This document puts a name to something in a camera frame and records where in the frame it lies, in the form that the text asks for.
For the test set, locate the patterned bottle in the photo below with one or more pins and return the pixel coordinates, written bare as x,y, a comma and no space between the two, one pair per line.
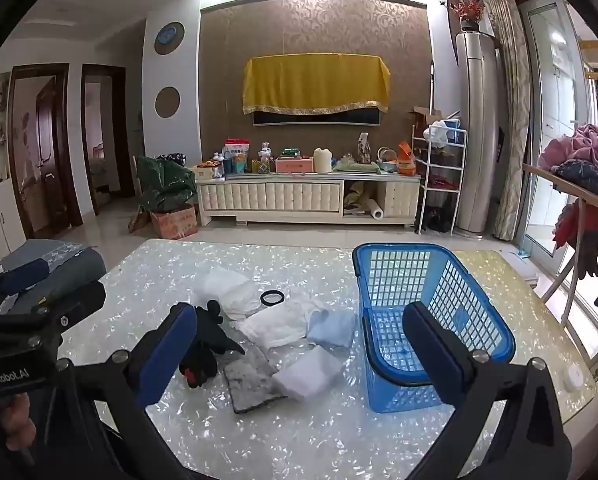
364,149

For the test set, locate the red flowers in vase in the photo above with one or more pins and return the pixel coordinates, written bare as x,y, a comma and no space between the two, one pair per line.
469,10

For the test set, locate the orange plastic container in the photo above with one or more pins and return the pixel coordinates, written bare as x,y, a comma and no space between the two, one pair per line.
407,160

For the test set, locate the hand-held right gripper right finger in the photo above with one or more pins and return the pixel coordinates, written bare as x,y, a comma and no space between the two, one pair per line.
431,347

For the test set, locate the white paper roll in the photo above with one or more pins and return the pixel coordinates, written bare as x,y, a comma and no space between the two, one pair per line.
375,210

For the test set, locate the white textured cloth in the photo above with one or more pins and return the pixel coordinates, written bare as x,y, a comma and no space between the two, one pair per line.
231,287

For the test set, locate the cream tv cabinet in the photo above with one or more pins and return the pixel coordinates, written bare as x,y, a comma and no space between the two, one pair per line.
269,197

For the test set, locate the white round cap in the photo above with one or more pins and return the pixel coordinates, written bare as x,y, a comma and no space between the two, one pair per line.
574,376

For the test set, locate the open cardboard box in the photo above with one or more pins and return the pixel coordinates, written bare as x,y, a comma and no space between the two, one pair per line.
421,117

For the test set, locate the white fluffy towel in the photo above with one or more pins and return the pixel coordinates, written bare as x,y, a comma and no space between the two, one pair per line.
279,325

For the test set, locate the yellow cover cloth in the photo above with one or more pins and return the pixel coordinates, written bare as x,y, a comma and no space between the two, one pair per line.
314,82

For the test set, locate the standing air conditioner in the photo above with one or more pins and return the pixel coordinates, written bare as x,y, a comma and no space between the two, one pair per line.
474,135

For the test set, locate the white snack bag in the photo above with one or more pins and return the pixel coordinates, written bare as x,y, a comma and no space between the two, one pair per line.
235,150

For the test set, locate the white metal rack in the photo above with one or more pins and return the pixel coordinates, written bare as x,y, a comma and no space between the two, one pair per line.
462,170

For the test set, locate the cardboard box with red print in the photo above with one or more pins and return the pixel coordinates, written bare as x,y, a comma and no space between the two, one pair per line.
176,222

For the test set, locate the green plastic bag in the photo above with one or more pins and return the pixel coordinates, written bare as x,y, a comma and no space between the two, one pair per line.
164,185

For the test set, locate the white plastic bag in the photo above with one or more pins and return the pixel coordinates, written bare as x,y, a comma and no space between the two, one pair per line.
436,134

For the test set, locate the dark wooden door frame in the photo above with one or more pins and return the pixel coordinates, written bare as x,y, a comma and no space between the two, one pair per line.
124,160

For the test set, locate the white rag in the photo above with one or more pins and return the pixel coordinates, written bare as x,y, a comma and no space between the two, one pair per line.
309,375

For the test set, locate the round brown wall plaque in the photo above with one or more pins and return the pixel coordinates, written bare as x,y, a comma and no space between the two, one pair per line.
167,100

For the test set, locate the dark grey cloth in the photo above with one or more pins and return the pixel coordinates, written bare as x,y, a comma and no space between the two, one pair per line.
249,380

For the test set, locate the dark wooden door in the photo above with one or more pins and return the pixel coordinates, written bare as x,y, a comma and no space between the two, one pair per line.
46,160

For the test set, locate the patterned curtain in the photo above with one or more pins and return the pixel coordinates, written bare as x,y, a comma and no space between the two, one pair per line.
509,110

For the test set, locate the person's left hand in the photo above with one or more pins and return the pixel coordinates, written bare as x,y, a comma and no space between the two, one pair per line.
14,417

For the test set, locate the pink clothes pile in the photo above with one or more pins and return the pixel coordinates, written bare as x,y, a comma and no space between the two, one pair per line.
594,145

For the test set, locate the red hanging clothes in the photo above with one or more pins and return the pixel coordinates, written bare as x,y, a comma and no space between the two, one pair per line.
579,230

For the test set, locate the green folded cloth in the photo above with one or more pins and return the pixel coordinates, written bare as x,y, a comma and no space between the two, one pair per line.
354,166

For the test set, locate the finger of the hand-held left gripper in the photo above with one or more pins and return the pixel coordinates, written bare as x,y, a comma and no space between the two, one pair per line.
24,276
79,300

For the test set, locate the blue round wall clock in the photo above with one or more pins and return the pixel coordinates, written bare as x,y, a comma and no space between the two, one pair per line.
165,36

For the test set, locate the dark blue garment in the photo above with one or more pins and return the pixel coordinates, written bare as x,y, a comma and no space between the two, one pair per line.
584,175

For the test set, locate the black television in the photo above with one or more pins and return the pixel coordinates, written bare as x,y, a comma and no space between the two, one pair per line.
319,118

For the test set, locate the cream plastic jug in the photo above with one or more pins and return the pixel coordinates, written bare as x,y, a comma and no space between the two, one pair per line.
323,160

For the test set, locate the blue plastic basket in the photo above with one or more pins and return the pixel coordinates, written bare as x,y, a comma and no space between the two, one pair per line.
399,397

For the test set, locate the small wicker basket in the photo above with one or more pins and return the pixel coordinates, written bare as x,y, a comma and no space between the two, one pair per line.
389,165

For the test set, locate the black glove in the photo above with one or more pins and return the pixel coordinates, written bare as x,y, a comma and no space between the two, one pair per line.
209,342

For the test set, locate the clothes drying rack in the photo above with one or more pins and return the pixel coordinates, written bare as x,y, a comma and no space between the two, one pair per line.
549,176

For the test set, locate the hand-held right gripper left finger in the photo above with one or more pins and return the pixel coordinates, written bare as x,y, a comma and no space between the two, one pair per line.
166,345

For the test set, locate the light blue cloth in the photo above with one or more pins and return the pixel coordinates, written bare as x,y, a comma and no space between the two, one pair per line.
334,330

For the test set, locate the pink box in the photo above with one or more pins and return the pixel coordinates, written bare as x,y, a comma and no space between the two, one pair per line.
294,165

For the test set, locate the glass balcony door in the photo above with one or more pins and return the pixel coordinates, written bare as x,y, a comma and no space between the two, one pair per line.
549,135

